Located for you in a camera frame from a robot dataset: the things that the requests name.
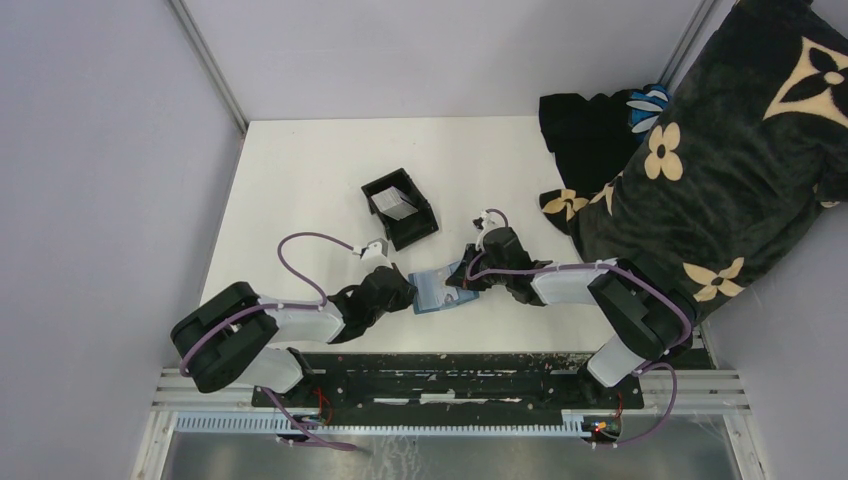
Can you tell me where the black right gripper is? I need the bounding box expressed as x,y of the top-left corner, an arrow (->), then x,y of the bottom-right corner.
447,245 -> 510,293

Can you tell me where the blue leather card holder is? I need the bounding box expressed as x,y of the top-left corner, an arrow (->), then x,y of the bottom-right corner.
408,262 -> 480,315

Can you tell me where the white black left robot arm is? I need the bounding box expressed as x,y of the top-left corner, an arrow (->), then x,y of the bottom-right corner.
170,266 -> 417,407

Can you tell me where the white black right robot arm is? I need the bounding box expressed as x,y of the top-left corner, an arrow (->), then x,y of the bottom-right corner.
445,227 -> 697,408

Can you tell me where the black plastic card bin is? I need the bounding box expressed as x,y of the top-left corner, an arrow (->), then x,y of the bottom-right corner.
361,168 -> 439,251

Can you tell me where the stack of silver cards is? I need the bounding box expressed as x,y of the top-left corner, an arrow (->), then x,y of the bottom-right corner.
369,186 -> 418,221

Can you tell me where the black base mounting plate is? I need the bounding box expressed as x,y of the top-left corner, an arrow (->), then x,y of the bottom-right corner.
278,353 -> 644,427

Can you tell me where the black cloth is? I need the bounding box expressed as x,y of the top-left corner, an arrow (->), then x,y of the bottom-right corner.
538,89 -> 641,197

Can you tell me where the blue white patterned cloth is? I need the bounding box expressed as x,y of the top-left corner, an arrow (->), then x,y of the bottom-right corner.
625,84 -> 672,138

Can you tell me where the black floral fleece blanket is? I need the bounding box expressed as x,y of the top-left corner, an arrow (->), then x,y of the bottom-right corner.
538,1 -> 847,317

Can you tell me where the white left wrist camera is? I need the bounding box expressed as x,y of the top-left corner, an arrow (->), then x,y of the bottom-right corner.
359,239 -> 392,271

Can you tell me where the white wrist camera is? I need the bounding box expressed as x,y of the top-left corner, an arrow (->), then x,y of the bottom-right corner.
472,210 -> 509,233
359,239 -> 392,271

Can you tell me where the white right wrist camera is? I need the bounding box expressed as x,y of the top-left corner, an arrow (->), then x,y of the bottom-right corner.
472,210 -> 509,233

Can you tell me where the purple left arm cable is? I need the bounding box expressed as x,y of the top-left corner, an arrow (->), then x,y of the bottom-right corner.
178,231 -> 362,453

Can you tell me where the light blue slotted cable duct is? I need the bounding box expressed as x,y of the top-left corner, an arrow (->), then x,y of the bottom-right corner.
173,411 -> 591,439

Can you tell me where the aluminium frame rail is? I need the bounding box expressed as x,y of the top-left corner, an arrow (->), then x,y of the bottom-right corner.
639,369 -> 750,415

